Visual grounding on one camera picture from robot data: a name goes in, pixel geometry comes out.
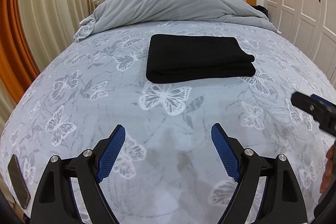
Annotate person's right hand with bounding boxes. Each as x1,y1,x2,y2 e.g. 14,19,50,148
319,144,335,194

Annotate white wardrobe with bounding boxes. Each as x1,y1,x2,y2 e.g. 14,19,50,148
264,0,335,84

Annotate grey duvet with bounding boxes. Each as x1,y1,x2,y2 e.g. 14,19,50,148
73,0,278,42

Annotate cream pleated curtain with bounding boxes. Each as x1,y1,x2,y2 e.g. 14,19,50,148
0,0,95,135

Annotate black pants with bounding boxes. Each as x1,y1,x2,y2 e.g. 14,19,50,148
146,34,256,84

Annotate butterfly print bed sheet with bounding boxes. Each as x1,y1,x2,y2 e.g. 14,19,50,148
1,22,335,223

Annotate dark smartphone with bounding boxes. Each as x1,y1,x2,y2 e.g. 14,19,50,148
7,154,30,210

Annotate orange curtain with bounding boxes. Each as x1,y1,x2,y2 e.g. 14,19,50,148
0,0,40,103

